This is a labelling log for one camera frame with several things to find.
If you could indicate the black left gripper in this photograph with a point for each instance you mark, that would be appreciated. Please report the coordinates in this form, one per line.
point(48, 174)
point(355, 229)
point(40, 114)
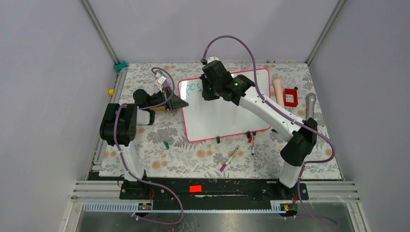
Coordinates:
point(175, 102)

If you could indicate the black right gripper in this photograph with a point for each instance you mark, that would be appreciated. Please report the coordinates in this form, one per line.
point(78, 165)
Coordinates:
point(207, 96)

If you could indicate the pink framed whiteboard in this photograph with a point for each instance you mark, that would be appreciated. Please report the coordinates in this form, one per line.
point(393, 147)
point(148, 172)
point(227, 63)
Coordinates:
point(205, 120)

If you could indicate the green marker cap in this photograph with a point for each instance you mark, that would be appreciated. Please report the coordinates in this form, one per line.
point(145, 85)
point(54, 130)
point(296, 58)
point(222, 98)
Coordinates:
point(166, 145)

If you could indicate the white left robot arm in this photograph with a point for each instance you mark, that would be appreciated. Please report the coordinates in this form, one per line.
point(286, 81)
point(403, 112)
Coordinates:
point(119, 125)

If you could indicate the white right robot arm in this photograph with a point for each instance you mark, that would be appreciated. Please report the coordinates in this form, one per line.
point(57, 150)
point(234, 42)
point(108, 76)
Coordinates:
point(299, 134)

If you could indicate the floral table mat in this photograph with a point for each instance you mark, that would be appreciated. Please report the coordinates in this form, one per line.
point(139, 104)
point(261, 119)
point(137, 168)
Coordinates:
point(204, 159)

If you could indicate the yellow block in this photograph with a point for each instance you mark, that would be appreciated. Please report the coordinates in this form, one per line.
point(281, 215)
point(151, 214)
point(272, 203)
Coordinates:
point(111, 92)

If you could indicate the teal block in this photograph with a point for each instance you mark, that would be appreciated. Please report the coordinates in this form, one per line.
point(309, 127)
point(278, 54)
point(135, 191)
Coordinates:
point(120, 66)

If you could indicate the black marker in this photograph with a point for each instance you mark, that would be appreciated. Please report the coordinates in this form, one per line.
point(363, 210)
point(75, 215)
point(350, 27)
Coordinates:
point(253, 145)

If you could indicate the red box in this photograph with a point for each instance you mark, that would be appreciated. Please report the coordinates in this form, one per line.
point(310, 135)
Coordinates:
point(290, 97)

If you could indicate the purple marker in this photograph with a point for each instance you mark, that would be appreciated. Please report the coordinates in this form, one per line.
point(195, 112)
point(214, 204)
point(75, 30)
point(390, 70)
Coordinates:
point(229, 159)

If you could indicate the silver microphone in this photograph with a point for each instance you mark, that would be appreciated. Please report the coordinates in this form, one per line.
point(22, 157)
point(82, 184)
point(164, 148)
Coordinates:
point(310, 100)

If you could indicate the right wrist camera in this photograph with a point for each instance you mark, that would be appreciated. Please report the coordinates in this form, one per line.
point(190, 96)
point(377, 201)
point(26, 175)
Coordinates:
point(212, 60)

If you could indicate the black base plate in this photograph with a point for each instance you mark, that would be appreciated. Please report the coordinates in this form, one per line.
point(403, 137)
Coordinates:
point(212, 194)

